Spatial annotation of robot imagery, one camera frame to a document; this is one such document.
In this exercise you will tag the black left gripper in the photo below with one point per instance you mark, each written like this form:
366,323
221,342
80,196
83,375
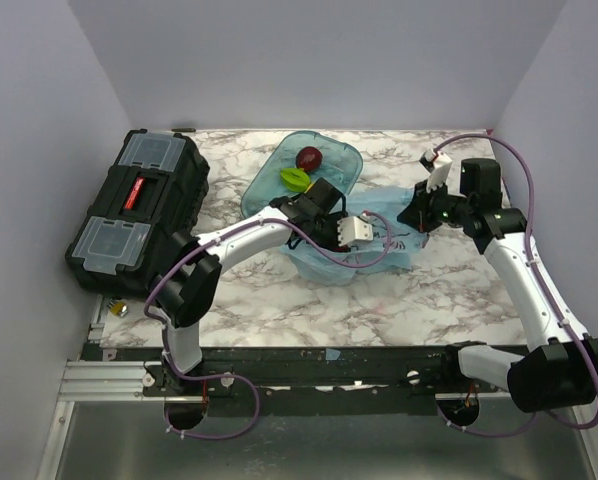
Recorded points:
332,221

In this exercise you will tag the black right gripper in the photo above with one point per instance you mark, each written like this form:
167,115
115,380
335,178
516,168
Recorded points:
417,213

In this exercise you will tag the light blue plastic bag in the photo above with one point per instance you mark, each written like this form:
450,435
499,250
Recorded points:
392,248

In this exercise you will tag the teal transparent plastic tray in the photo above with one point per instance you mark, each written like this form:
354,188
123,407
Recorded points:
341,167

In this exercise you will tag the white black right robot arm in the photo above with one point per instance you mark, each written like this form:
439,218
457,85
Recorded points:
560,368

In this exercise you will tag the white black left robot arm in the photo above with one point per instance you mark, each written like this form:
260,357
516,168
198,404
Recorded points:
188,273

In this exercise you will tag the green fake starfruit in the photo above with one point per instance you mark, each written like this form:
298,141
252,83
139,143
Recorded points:
295,180

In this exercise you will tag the dark red fake fruit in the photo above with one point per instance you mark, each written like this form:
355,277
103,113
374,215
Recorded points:
308,159

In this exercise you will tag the black plastic toolbox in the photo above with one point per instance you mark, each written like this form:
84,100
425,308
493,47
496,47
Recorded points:
154,189

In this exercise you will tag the small yellow metal object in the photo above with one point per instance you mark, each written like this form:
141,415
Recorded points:
118,308

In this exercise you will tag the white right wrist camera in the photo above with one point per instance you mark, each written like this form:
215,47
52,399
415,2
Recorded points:
438,164

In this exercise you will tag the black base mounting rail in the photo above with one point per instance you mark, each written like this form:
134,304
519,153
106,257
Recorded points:
295,381

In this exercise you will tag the aluminium extrusion rail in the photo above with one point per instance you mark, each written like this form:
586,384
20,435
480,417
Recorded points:
90,381

